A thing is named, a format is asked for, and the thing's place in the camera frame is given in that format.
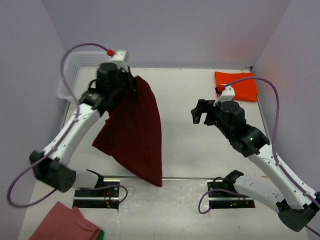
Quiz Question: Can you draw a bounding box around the dark red t-shirt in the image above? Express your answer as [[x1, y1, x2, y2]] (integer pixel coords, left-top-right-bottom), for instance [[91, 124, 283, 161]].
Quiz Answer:
[[92, 76, 162, 187]]

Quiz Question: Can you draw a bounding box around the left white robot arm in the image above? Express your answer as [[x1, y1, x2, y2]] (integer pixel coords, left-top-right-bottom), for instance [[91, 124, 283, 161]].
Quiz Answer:
[[29, 62, 135, 197]]

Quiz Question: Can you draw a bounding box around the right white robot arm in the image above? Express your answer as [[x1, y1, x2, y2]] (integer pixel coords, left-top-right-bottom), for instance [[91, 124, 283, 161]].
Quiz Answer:
[[191, 99, 320, 232]]

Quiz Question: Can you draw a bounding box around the folded orange t-shirt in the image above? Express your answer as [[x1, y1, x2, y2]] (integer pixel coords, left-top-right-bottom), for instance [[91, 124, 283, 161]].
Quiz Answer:
[[214, 71, 259, 103]]

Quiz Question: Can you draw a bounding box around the white plastic basket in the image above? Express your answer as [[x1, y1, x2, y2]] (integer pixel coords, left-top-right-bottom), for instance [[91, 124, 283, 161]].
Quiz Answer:
[[64, 51, 110, 99]]

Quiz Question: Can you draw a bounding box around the pink folded t-shirt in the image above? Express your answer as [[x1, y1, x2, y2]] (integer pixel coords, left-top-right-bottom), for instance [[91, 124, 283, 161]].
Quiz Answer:
[[30, 201, 101, 240]]

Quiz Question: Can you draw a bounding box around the green cloth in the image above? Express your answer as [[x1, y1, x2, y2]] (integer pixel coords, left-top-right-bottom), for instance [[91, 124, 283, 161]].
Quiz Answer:
[[96, 229, 105, 240]]

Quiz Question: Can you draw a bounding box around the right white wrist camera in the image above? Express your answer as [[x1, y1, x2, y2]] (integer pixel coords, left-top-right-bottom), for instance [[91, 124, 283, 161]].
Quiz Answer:
[[213, 85, 236, 107]]

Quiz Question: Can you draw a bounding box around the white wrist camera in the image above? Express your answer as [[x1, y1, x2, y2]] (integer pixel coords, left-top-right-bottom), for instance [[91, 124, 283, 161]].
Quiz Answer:
[[213, 85, 236, 107], [106, 49, 130, 73]]

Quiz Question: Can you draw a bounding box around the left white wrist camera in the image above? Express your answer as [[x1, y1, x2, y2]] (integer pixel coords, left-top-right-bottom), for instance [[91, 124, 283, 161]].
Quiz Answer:
[[106, 49, 130, 73]]

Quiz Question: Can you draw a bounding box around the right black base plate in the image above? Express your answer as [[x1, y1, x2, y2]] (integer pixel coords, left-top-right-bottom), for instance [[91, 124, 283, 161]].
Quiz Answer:
[[207, 178, 256, 209]]

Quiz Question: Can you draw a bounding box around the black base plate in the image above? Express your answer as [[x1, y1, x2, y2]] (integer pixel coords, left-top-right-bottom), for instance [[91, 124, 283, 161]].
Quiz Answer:
[[72, 187, 120, 210], [207, 178, 256, 209]]

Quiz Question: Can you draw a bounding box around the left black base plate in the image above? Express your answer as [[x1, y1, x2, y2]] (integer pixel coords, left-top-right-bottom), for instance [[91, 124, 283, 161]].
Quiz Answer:
[[72, 187, 120, 210]]

